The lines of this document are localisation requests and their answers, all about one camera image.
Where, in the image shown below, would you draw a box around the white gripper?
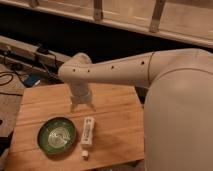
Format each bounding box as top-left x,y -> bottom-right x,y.
69,83 -> 96,112

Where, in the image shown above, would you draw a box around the white plastic bottle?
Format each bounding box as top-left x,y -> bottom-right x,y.
80,117 -> 95,159

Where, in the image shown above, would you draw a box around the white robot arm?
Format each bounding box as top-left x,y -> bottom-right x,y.
58,48 -> 213,171

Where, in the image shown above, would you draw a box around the green ceramic bowl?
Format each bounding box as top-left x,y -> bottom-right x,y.
37,117 -> 77,155

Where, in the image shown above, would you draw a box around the wooden table board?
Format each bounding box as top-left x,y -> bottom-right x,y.
5,84 -> 144,171

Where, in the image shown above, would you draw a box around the blue box on floor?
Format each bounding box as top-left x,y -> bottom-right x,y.
24,75 -> 41,87

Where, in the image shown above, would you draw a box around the black cables on floor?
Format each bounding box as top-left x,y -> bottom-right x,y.
0,44 -> 61,98

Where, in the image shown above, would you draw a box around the wooden shelf rail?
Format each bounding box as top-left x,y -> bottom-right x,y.
0,0 -> 213,48

